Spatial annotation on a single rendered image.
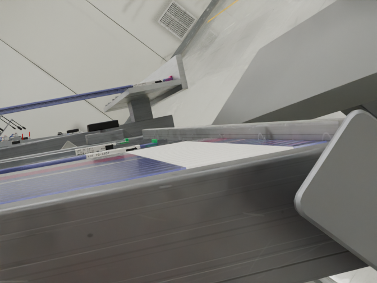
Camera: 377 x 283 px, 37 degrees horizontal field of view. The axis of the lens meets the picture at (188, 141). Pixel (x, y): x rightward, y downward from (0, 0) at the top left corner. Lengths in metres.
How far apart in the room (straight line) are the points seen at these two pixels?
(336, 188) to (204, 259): 0.07
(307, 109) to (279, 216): 0.56
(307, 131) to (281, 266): 0.09
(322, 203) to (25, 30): 8.29
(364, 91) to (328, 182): 0.49
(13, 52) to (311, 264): 8.21
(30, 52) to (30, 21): 0.44
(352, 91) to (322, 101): 0.07
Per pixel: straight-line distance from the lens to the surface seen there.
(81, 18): 8.51
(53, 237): 0.25
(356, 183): 0.23
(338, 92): 0.74
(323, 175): 0.22
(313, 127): 0.33
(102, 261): 0.25
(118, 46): 8.49
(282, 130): 0.37
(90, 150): 0.84
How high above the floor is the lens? 0.85
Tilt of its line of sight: 12 degrees down
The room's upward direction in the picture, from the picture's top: 54 degrees counter-clockwise
